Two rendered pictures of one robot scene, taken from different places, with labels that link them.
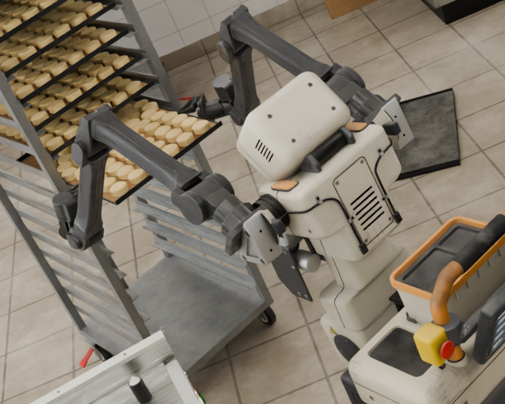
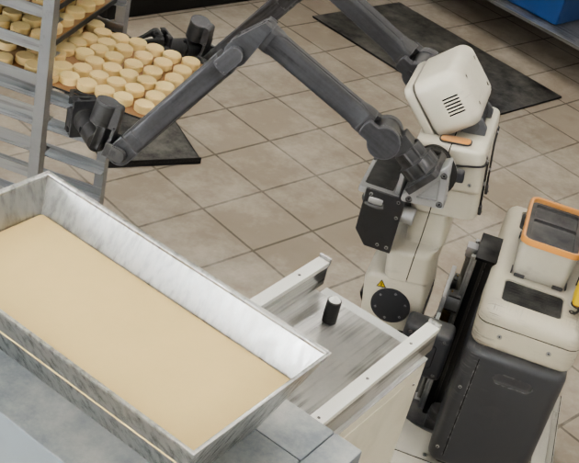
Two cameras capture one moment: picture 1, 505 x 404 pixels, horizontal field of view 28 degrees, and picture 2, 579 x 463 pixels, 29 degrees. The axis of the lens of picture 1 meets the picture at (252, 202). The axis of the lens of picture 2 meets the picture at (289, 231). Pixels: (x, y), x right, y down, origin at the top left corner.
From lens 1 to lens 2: 2.08 m
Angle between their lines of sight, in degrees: 44
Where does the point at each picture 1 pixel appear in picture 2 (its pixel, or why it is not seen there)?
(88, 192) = (189, 103)
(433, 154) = (168, 147)
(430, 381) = (572, 322)
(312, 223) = (478, 178)
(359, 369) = (501, 310)
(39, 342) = not seen: outside the picture
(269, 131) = (468, 89)
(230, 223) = (425, 163)
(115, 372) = (292, 291)
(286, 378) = not seen: hidden behind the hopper
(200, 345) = not seen: hidden behind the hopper
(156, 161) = (344, 89)
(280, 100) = (467, 64)
